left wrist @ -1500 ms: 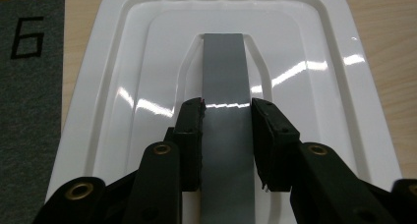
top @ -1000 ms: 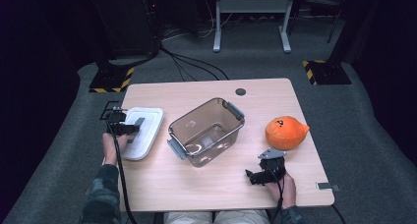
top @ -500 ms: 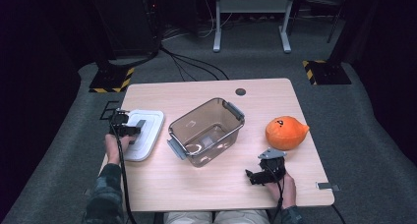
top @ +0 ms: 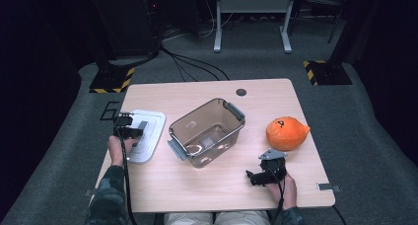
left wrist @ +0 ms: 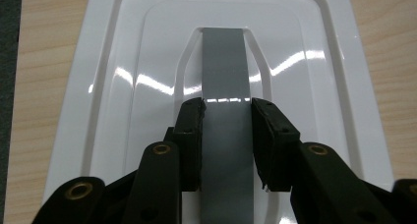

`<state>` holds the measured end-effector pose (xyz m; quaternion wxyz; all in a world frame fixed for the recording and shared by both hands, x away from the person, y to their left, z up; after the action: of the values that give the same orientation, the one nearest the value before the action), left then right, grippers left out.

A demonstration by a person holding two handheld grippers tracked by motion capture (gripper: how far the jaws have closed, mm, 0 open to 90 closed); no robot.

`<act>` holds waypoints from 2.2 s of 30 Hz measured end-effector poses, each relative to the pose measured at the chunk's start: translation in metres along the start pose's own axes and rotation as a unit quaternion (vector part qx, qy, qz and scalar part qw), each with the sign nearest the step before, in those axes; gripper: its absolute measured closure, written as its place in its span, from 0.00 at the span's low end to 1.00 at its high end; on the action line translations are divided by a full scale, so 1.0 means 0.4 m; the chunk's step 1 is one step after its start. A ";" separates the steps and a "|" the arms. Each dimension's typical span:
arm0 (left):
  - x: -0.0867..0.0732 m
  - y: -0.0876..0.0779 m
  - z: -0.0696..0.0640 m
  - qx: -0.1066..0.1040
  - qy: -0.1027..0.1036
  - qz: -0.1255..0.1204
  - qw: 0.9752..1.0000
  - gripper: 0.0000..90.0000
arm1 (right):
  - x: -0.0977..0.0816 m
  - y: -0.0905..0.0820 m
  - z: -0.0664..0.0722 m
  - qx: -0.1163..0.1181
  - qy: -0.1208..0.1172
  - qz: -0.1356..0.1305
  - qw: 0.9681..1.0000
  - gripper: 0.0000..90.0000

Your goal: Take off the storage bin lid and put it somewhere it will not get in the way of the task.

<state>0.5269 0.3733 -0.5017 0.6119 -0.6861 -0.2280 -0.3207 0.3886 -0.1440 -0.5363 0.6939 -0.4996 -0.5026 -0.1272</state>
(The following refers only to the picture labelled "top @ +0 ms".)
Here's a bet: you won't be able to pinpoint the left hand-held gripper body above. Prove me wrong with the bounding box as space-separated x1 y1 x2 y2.
112 111 136 139

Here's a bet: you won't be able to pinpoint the person's right hand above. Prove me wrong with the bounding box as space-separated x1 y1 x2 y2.
265 171 299 211

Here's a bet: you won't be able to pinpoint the white metal stand frame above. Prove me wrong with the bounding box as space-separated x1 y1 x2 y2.
213 0 298 54

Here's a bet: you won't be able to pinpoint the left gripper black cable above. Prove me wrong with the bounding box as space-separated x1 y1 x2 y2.
118 135 139 225

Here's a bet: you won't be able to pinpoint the person's legs in beige pants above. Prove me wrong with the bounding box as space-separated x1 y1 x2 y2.
163 210 271 225

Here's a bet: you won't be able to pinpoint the orange plush toy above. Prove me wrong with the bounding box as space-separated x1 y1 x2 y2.
265 115 312 152

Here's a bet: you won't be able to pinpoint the black stand with striped base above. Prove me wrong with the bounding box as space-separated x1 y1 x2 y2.
86 0 136 95
302 0 366 87

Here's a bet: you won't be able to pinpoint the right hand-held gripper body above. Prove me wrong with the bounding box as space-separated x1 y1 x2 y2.
257 148 288 185

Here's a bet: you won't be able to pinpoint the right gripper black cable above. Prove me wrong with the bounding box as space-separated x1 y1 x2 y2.
267 165 288 225

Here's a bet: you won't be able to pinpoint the person's left hand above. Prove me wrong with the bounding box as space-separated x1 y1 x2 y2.
107 134 140 169

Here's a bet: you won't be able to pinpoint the white box lid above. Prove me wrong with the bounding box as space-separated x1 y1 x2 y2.
125 109 168 165

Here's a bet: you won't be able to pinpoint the black floor cables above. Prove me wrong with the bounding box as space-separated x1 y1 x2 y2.
160 43 231 83

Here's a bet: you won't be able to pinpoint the black cable under table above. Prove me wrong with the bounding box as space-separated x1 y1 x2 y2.
330 204 348 225

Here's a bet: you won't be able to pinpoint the black equipment cabinet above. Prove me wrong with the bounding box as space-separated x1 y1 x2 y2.
89 0 163 59

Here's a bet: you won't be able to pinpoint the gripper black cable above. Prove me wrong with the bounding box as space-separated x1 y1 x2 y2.
118 135 139 225
267 165 288 225

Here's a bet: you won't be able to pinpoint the transparent brown storage box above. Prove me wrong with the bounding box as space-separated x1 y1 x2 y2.
167 97 247 170

